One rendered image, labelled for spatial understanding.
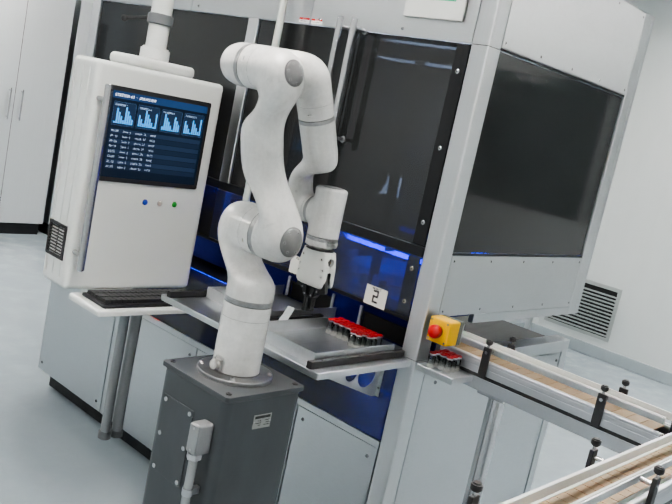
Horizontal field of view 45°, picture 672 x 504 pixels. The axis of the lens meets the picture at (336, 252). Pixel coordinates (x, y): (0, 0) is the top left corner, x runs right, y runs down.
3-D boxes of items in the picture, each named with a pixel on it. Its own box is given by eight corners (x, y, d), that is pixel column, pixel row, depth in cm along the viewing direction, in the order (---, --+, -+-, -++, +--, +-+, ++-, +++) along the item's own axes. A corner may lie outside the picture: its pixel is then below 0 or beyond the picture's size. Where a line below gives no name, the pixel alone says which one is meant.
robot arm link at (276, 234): (267, 244, 208) (311, 261, 197) (230, 255, 199) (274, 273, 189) (267, 41, 190) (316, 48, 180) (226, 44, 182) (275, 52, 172)
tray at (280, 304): (281, 294, 289) (283, 284, 288) (334, 317, 272) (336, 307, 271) (205, 297, 263) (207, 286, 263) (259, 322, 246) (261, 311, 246)
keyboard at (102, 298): (184, 293, 292) (185, 287, 291) (207, 305, 282) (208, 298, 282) (81, 295, 263) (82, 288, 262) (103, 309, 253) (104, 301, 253)
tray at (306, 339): (329, 327, 258) (332, 316, 258) (392, 355, 242) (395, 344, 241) (249, 333, 233) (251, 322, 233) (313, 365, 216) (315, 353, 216)
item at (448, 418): (201, 366, 462) (229, 214, 448) (515, 547, 329) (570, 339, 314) (34, 385, 387) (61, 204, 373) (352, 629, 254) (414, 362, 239)
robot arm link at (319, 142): (271, 114, 206) (286, 223, 220) (316, 124, 196) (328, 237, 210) (297, 104, 211) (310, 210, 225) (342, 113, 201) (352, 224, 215)
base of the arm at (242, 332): (229, 391, 191) (244, 315, 188) (181, 363, 203) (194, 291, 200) (287, 382, 205) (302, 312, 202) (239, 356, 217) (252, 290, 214)
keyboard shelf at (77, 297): (169, 290, 302) (170, 283, 302) (214, 314, 283) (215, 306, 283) (55, 292, 270) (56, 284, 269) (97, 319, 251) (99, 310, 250)
